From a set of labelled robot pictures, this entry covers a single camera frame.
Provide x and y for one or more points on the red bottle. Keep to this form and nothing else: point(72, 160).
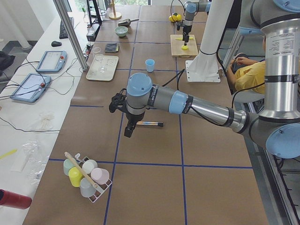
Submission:
point(14, 200)

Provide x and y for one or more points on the green bowl of ice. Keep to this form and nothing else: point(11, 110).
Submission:
point(121, 31)

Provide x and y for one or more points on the light blue cup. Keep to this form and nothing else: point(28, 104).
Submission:
point(150, 64)

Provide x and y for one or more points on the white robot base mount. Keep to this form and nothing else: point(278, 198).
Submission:
point(204, 67)

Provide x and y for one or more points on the yellow lemon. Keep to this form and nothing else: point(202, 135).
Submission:
point(172, 18)
point(178, 17)

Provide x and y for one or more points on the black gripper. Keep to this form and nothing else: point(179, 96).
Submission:
point(186, 29)
point(134, 116)

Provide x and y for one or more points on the grey folded cloth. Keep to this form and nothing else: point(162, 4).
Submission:
point(111, 48)

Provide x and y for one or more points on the steel muddler black tip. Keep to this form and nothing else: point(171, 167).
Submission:
point(148, 123)

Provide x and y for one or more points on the wooden rack handle stick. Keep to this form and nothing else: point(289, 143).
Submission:
point(68, 155)

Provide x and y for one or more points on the yellow cup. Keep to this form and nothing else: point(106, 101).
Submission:
point(75, 177)

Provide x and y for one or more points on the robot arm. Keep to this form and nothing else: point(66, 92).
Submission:
point(277, 127)
point(191, 9)

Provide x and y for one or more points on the white cup in rack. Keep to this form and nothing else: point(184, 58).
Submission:
point(89, 165)

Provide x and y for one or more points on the blue teach pendant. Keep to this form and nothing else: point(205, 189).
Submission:
point(31, 88)
point(52, 62)

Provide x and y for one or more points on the white wire cup rack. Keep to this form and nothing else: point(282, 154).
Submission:
point(101, 188)

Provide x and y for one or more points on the wooden cup tree stand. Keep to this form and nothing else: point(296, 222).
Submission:
point(114, 15)

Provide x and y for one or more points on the white gloves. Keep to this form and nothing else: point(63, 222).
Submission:
point(44, 122)

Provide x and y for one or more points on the person in yellow shirt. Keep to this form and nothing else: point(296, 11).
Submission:
point(244, 73)

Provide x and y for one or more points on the black keyboard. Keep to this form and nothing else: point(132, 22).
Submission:
point(63, 32)

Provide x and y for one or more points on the cream bear tray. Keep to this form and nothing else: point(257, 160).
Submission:
point(110, 64)

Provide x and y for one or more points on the pink cup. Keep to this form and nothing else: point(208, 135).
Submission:
point(100, 175)

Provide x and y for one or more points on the grey translucent cup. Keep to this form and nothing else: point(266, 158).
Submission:
point(86, 189)

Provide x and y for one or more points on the clear wine glass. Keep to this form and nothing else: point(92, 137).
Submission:
point(98, 56)

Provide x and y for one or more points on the crumpled clear plastic bag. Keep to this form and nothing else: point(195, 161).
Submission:
point(36, 161)

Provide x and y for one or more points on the metal ice scoop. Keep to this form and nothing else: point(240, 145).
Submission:
point(127, 22)

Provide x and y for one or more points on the black computer mouse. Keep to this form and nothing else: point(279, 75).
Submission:
point(56, 43)

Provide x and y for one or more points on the far blue teach pendant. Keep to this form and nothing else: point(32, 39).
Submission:
point(52, 62)

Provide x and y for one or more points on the near blue teach pendant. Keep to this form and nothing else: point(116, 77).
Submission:
point(31, 88)

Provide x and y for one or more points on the wooden cutting board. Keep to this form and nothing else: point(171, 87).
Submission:
point(178, 49)

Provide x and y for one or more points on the mint green cup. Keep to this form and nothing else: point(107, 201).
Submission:
point(67, 165)

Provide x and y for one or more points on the lemon slice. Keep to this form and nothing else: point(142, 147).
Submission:
point(184, 47)

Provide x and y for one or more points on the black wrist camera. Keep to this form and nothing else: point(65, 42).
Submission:
point(118, 102)

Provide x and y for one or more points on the aluminium frame post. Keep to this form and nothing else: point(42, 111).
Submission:
point(62, 11)

